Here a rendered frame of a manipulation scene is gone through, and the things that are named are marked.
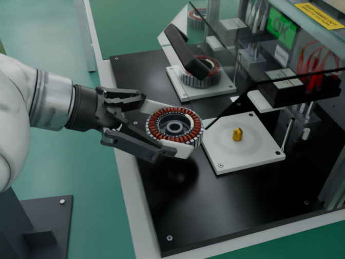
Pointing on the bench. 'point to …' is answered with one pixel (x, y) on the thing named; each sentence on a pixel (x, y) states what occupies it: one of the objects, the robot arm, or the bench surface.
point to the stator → (156, 122)
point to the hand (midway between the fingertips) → (172, 129)
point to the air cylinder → (291, 112)
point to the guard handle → (185, 52)
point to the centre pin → (237, 134)
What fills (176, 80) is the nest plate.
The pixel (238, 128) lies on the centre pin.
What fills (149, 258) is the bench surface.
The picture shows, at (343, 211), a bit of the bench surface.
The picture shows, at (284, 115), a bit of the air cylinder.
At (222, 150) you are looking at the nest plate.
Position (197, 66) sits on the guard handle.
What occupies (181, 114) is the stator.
